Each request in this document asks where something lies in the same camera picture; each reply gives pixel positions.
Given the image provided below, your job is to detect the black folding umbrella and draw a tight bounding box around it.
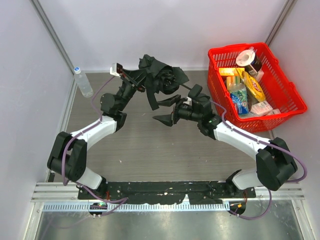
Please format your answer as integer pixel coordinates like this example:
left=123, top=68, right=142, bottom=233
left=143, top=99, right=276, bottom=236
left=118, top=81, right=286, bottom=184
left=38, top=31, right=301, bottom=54
left=138, top=54, right=189, bottom=111

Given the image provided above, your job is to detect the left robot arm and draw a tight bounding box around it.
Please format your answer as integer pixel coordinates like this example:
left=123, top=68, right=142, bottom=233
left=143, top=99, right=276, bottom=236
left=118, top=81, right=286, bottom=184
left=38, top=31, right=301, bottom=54
left=47, top=68, right=147, bottom=198

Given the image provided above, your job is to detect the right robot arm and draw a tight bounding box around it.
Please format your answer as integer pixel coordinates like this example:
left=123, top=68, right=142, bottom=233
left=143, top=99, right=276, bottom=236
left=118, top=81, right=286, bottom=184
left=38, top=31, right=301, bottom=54
left=154, top=94, right=298, bottom=195

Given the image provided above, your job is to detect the clear plastic bottle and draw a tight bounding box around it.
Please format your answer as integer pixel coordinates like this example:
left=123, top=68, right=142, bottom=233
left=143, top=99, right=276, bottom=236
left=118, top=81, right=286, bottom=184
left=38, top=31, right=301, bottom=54
left=73, top=67, right=94, bottom=98

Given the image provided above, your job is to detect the yellow box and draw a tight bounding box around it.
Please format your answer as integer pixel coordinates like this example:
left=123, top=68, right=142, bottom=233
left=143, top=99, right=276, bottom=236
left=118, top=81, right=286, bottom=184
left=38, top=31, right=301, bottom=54
left=218, top=67, right=244, bottom=77

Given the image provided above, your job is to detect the blue green snack packet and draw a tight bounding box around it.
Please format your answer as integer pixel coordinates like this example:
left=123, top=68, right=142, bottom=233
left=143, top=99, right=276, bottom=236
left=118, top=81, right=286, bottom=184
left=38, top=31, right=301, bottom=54
left=230, top=89, right=250, bottom=115

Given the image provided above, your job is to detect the yellow snack bag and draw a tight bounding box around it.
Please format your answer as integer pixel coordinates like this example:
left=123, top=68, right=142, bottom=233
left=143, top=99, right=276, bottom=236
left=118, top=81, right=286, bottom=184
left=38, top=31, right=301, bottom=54
left=241, top=71, right=266, bottom=102

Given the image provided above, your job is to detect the pink white box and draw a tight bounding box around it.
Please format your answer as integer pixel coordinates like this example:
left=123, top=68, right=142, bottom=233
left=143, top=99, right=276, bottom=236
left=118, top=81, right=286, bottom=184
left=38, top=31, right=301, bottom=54
left=250, top=100, right=273, bottom=117

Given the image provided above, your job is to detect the red plastic basket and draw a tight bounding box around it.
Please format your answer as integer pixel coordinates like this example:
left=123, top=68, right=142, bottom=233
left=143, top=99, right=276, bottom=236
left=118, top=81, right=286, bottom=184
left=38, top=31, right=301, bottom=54
left=207, top=42, right=308, bottom=133

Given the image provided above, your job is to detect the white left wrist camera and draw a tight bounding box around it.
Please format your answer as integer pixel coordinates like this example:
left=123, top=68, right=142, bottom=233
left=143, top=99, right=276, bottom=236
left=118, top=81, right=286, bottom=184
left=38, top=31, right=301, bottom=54
left=109, top=63, right=123, bottom=77

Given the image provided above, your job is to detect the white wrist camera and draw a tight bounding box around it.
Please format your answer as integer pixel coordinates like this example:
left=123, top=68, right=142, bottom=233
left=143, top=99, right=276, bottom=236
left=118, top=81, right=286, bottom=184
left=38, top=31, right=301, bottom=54
left=184, top=97, right=192, bottom=105
left=109, top=63, right=123, bottom=77

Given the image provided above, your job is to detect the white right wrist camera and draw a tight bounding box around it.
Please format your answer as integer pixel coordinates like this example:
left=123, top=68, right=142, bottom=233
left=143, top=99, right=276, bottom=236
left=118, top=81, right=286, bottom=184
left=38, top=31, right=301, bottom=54
left=184, top=97, right=192, bottom=105

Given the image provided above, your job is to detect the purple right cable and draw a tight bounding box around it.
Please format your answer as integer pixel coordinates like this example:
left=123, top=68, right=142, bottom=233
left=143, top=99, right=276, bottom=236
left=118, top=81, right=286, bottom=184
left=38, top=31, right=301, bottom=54
left=209, top=99, right=308, bottom=220

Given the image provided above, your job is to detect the purple cable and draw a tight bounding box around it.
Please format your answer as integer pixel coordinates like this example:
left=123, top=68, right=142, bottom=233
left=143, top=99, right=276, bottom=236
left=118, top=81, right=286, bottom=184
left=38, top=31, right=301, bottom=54
left=61, top=74, right=130, bottom=217
left=209, top=99, right=308, bottom=220

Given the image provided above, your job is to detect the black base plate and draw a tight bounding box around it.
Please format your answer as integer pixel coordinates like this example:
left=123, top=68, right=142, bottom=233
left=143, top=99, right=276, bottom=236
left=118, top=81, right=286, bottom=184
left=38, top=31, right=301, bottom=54
left=91, top=181, right=256, bottom=205

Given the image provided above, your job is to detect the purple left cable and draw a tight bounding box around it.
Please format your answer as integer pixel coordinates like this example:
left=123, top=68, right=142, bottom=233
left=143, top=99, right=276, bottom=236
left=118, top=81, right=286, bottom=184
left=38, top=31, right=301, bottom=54
left=61, top=74, right=130, bottom=217

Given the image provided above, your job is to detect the white slotted cable duct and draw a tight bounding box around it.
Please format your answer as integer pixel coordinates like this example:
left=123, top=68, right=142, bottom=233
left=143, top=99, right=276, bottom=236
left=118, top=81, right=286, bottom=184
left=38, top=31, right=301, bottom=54
left=42, top=201, right=230, bottom=212

